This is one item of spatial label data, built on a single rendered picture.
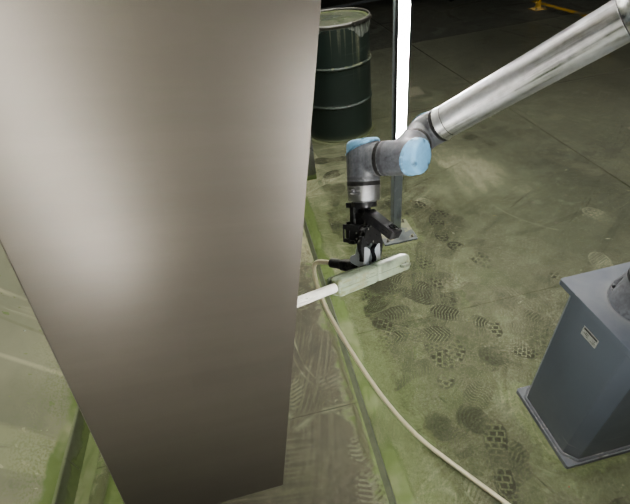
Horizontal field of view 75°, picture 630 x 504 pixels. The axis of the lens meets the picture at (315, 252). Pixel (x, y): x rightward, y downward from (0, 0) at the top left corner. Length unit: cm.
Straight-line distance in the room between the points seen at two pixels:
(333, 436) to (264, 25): 147
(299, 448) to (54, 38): 149
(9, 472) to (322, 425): 104
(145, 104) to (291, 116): 15
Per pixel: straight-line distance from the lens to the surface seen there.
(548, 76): 105
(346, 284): 102
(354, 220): 117
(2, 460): 179
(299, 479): 165
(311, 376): 183
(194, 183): 50
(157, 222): 53
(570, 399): 163
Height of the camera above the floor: 158
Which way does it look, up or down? 41 degrees down
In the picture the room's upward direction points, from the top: 8 degrees counter-clockwise
